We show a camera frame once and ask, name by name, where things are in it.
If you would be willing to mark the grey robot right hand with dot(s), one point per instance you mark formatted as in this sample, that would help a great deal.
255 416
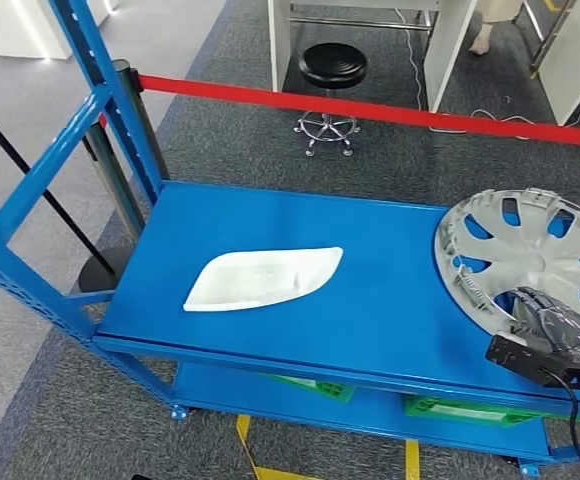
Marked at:
570 328

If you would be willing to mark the grey plastic wheel hubcap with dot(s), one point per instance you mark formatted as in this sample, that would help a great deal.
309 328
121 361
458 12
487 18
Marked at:
520 258

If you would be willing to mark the blue metal shelf rack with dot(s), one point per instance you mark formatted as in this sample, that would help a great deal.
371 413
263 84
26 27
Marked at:
370 298

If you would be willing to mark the white plastic trim part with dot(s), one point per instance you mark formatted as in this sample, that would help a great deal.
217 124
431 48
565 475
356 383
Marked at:
260 278

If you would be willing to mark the yellow floor tape rectangle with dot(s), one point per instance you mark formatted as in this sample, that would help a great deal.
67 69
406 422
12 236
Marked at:
412 460

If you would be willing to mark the white desk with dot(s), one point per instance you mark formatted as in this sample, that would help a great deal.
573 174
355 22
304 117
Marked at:
280 40
575 60

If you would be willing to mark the person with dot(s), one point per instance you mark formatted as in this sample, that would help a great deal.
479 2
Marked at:
500 10

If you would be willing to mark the red barrier belt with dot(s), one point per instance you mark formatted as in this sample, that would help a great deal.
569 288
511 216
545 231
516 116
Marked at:
370 109

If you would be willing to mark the black round stool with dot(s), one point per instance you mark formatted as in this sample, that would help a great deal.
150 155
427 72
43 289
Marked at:
332 63

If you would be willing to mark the black pole stanchion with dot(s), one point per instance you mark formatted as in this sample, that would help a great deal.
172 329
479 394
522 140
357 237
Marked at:
105 272

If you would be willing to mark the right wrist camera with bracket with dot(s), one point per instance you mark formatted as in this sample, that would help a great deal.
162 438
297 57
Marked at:
520 354

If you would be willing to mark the dark stanchion post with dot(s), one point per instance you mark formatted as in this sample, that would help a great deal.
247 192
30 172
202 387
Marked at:
146 126

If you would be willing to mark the chrome stanchion post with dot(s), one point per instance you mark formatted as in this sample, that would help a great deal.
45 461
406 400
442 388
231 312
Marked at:
115 179

